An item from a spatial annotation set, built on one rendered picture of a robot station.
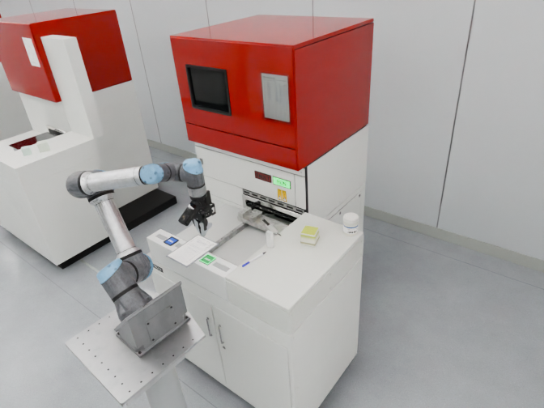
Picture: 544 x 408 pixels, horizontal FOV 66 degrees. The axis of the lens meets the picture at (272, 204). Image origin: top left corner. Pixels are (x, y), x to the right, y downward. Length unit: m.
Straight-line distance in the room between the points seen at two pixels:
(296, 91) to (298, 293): 0.88
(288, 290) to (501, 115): 2.05
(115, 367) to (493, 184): 2.74
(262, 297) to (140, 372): 0.55
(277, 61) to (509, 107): 1.78
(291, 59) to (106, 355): 1.44
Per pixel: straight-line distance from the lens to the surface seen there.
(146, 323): 1.76
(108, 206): 1.95
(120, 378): 1.81
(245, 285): 1.80
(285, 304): 1.70
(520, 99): 3.19
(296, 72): 1.91
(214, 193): 2.68
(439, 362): 2.84
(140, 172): 1.65
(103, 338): 1.97
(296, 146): 2.01
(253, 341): 2.01
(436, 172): 3.51
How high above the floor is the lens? 2.17
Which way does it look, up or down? 31 degrees down
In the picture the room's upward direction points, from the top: 5 degrees counter-clockwise
